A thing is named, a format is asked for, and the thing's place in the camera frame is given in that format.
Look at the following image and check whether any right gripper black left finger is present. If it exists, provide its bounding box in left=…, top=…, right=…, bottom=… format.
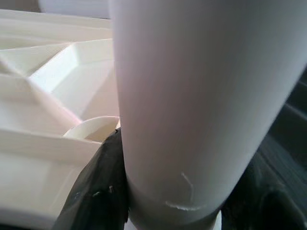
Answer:
left=54, top=129, right=131, bottom=230

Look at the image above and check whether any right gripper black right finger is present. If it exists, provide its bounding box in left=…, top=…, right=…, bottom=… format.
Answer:
left=220, top=182, right=307, bottom=230

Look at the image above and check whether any white plastic table top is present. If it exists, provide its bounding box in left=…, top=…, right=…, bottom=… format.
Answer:
left=0, top=9, right=125, bottom=226

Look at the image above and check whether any white plastic table leg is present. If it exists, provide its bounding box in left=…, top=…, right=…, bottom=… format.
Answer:
left=107, top=0, right=307, bottom=230

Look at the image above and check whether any black cloth cover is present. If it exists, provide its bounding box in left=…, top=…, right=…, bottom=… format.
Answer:
left=220, top=69, right=307, bottom=230

